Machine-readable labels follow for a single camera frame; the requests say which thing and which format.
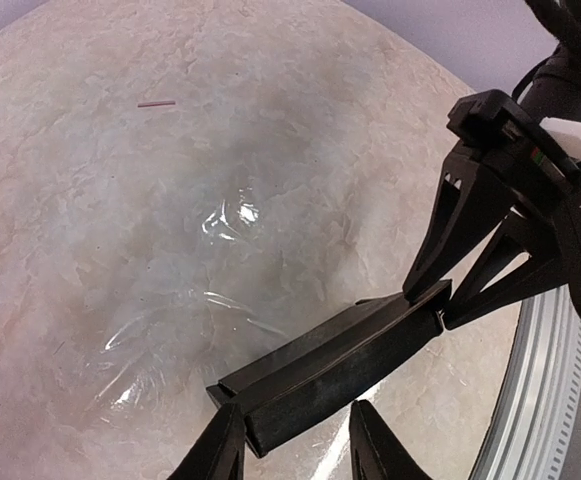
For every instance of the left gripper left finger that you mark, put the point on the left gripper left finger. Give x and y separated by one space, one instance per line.
218 453

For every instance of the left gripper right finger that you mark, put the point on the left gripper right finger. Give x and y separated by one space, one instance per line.
376 453

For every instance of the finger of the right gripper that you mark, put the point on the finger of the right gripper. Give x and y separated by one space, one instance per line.
522 259
470 201

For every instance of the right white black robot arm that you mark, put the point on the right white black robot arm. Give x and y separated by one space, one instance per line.
511 186

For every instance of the small pink stick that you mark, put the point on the small pink stick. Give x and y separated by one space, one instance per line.
156 104

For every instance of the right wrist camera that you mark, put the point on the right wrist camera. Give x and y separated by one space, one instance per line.
550 149

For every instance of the front aluminium frame rail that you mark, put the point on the front aluminium frame rail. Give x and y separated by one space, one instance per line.
534 416

